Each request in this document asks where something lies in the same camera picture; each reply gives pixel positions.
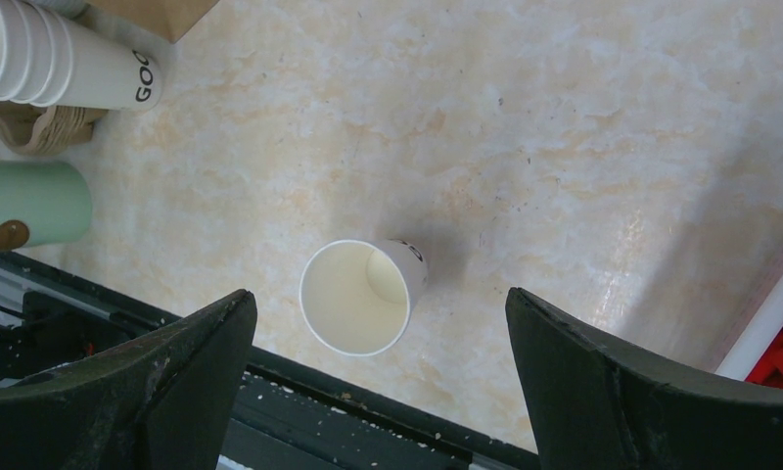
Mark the brown paper bag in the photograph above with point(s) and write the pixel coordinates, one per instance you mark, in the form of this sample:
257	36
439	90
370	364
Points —
168	19

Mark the white plastic basket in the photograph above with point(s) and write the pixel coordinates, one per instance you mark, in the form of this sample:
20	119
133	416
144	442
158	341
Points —
758	324

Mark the stack of white paper cups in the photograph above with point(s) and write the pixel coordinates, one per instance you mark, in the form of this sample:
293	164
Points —
48	60

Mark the stack of cardboard cup carriers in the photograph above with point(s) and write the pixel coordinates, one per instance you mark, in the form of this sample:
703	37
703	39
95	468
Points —
44	132

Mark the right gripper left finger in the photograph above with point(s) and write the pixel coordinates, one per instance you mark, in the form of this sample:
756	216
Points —
160	401

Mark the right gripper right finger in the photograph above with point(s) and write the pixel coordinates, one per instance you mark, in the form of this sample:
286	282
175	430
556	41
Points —
596	401

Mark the white paper coffee cup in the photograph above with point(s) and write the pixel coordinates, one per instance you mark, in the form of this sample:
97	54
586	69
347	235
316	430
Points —
357	297

